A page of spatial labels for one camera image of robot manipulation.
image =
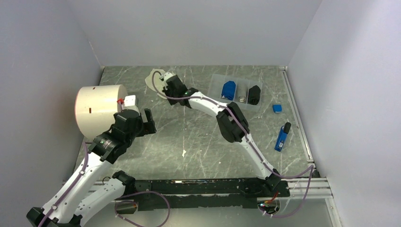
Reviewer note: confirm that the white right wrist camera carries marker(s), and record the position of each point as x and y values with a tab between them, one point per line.
165	76

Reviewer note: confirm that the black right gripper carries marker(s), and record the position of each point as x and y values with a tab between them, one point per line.
166	90

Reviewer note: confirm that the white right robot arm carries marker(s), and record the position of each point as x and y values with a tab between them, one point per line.
233	127

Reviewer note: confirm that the blue black handheld device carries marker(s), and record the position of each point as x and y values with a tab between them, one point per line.
283	133

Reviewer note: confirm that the clear plastic divided tray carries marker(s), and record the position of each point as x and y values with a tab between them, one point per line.
217	82

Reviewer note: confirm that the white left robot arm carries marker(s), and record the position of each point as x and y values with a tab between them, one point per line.
68	208

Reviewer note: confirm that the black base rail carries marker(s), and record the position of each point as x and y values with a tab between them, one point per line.
247	193

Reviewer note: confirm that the grey rolled underwear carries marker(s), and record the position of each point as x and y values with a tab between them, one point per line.
242	92

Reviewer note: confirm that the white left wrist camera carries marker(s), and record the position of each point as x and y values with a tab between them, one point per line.
129	102

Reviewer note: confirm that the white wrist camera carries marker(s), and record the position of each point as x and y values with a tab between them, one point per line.
129	102
165	76

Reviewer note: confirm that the black striped rolled underwear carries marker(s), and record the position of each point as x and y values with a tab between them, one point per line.
254	95

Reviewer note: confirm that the cream yellow underwear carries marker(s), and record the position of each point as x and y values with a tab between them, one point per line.
154	83

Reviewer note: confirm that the small blue block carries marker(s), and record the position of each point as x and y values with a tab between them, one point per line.
277	108

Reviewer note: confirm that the cream cylindrical container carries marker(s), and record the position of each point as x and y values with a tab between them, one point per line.
95	107

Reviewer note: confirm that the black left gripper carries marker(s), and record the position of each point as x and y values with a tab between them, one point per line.
146	127

